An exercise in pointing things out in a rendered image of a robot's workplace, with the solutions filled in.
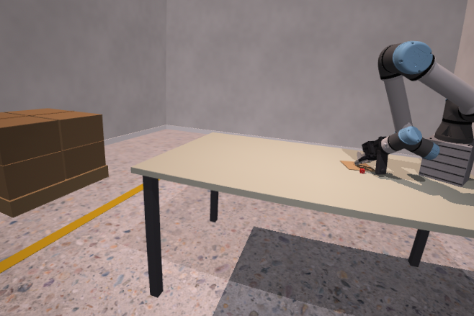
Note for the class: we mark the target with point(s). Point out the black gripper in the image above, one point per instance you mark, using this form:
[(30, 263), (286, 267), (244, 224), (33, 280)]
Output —
[(370, 149)]

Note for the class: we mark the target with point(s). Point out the tan flat mat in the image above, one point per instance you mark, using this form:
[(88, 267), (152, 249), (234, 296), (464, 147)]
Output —
[(351, 166)]

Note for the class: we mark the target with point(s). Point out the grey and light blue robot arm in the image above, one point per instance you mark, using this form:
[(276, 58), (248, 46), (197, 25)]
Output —
[(415, 59)]

